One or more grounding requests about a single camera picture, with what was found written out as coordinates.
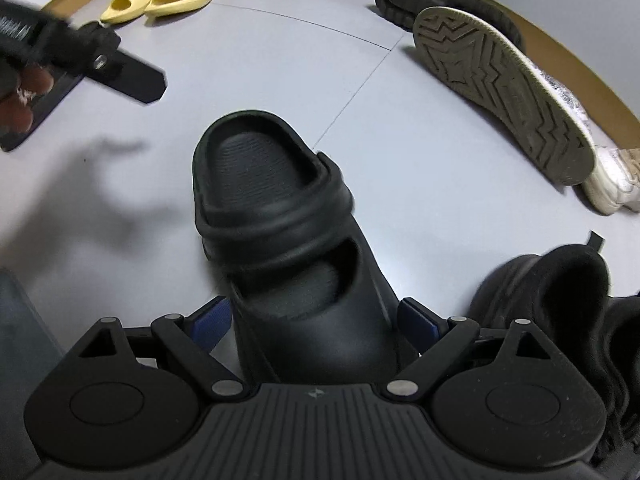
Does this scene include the black foam clog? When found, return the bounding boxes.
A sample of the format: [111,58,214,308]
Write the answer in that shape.
[192,110,416,385]

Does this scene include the white sneaker beige laces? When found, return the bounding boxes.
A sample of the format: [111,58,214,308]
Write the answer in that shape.
[582,146,640,216]

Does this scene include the person hand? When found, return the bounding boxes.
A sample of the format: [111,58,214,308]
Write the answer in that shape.
[0,60,54,133]

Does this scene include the black sneaker front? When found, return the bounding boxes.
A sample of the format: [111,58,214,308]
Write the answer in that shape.
[469,232,639,479]

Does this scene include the overturned white sneaker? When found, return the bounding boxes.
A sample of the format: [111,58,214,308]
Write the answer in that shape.
[412,6,596,186]

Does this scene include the overturned black shoe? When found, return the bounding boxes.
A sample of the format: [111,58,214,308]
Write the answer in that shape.
[374,0,526,52]

